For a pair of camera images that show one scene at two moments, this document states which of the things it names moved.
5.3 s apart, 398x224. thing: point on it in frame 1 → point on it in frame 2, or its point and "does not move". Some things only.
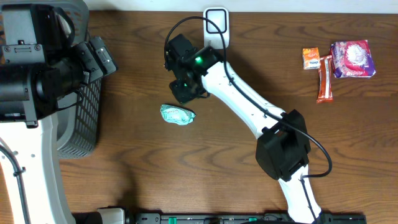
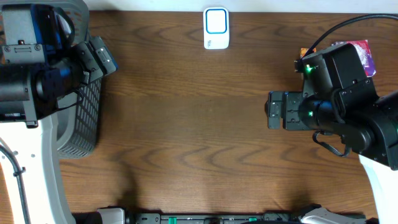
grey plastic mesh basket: x=79 y=127 does not move
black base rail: x=91 y=218 does not move
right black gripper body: x=183 y=90 → x=290 y=112
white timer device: x=219 y=16 does not move
